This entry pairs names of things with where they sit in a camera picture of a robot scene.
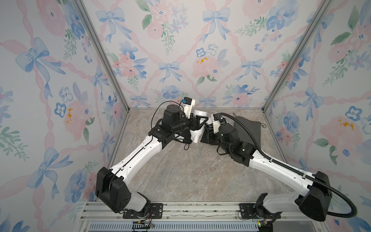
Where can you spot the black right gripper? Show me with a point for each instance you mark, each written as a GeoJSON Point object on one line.
{"type": "Point", "coordinates": [210, 134]}

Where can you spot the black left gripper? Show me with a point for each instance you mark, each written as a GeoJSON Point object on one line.
{"type": "Point", "coordinates": [196, 121]}

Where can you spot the plain black drawstring pouch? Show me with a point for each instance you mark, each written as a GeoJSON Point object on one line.
{"type": "Point", "coordinates": [204, 137]}

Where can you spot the black pouch with gold logo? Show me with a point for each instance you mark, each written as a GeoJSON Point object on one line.
{"type": "Point", "coordinates": [184, 138]}

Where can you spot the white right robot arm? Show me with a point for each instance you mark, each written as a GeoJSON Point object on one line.
{"type": "Point", "coordinates": [309, 197]}

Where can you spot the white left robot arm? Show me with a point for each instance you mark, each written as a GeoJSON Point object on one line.
{"type": "Point", "coordinates": [112, 183]}

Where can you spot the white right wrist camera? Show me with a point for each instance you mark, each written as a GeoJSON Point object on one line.
{"type": "Point", "coordinates": [217, 120]}

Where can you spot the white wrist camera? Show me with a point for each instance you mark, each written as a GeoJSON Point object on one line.
{"type": "Point", "coordinates": [217, 120]}
{"type": "Point", "coordinates": [188, 104]}

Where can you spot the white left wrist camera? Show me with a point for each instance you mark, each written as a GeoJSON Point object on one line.
{"type": "Point", "coordinates": [188, 104]}

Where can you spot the grey fabric drawstring pouch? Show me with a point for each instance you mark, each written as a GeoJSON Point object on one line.
{"type": "Point", "coordinates": [253, 126]}

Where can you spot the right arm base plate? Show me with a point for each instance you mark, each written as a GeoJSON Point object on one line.
{"type": "Point", "coordinates": [250, 211]}

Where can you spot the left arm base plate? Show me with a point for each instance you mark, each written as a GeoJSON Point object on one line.
{"type": "Point", "coordinates": [150, 211]}

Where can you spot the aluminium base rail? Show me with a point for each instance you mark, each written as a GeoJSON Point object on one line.
{"type": "Point", "coordinates": [193, 217]}

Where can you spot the aluminium corner post left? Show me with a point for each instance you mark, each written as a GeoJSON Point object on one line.
{"type": "Point", "coordinates": [82, 12]}

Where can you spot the aluminium corner post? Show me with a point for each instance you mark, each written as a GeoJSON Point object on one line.
{"type": "Point", "coordinates": [82, 12]}
{"type": "Point", "coordinates": [318, 17]}

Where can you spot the aluminium corner post right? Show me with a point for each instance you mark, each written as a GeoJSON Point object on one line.
{"type": "Point", "coordinates": [318, 17]}

